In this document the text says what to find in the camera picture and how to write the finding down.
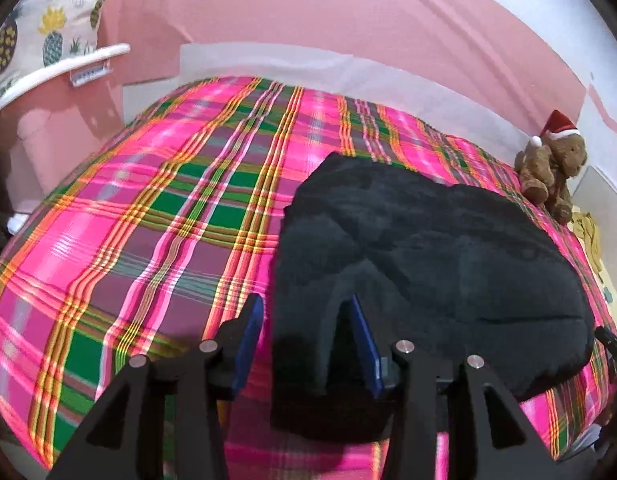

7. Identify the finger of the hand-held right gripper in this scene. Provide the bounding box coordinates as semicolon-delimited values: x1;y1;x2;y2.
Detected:
594;326;617;367

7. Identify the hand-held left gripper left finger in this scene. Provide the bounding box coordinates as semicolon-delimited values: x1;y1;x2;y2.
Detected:
46;292;266;480

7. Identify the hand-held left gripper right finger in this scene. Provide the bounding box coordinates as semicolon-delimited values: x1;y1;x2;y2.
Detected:
341;294;560;480

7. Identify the black jacket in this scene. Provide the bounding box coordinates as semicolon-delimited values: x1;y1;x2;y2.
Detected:
269;152;597;445

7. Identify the yellow cloth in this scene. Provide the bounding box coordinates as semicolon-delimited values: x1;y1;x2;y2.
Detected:
571;207;605;283

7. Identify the pink green plaid blanket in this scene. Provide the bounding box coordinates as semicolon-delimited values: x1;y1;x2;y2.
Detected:
0;75;617;480

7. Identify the brown teddy bear santa hat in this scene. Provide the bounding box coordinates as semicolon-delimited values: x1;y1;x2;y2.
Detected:
513;109;589;226

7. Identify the pineapple print pillow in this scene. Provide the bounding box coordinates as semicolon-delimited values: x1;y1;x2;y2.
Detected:
0;0;120;80

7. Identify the white curved rail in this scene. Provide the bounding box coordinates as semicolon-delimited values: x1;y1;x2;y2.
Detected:
0;43;132;112

